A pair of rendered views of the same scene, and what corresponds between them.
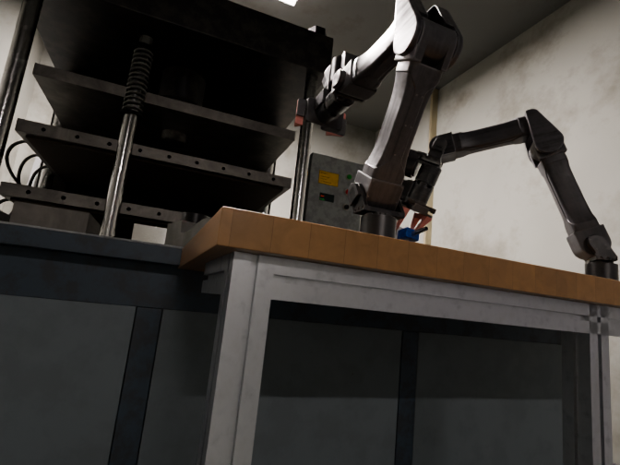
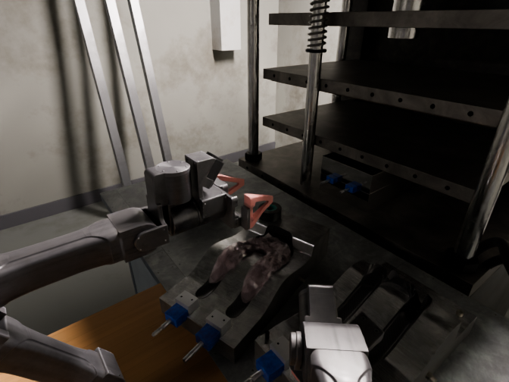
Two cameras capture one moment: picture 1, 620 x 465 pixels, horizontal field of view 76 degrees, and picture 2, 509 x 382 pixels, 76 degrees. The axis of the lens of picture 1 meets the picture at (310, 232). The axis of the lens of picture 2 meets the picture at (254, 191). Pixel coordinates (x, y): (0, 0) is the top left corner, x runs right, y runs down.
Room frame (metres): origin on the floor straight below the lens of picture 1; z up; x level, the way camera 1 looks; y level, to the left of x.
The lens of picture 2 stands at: (0.86, -0.55, 1.52)
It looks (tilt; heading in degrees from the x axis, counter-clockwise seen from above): 28 degrees down; 74
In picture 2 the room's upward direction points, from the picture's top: straight up
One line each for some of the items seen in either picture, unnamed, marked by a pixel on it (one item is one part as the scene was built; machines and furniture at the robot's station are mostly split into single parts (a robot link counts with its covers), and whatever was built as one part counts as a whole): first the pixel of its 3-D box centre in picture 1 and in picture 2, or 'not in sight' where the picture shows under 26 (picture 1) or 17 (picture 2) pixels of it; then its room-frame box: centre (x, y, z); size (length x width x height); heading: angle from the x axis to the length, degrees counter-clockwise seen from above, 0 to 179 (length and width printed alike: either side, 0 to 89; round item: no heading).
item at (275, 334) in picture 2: not in sight; (372, 329); (1.27, -0.13, 0.87); 0.50 x 0.26 x 0.14; 20
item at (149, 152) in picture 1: (166, 179); (400, 80); (1.94, 0.75, 1.26); 1.10 x 0.74 x 0.05; 110
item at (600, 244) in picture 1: (596, 251); not in sight; (0.89, -0.67, 0.90); 0.09 x 0.06 x 0.06; 160
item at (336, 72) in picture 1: (346, 76); (157, 201); (0.84, -0.05, 1.24); 0.12 x 0.09 x 0.12; 22
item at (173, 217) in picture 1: (158, 227); (389, 133); (1.94, 0.75, 1.01); 1.10 x 0.74 x 0.05; 110
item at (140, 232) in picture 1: (164, 255); (377, 169); (1.84, 0.66, 0.87); 0.50 x 0.27 x 0.17; 20
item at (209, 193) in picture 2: (330, 91); (207, 181); (0.93, -0.02, 1.25); 0.07 x 0.06 x 0.11; 112
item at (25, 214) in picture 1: (59, 228); not in sight; (0.98, 0.62, 0.83); 0.20 x 0.15 x 0.07; 20
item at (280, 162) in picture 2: not in sight; (374, 183); (1.89, 0.74, 0.75); 1.30 x 0.84 x 0.06; 110
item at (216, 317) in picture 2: not in sight; (204, 339); (0.89, -0.03, 0.85); 0.13 x 0.05 x 0.05; 37
